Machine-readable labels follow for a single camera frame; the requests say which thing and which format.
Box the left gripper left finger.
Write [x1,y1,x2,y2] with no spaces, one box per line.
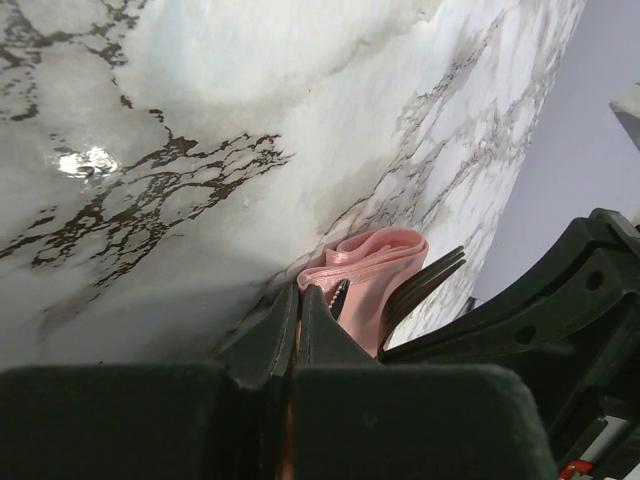
[1,285,299,479]

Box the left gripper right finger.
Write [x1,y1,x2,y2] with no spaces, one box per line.
[292,286,558,479]

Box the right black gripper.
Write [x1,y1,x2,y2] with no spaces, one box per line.
[379,209,639,479]

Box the black silver fork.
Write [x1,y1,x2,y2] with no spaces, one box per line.
[377,246,466,357]

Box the pink cloth napkin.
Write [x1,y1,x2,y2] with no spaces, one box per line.
[297,226,429,357]

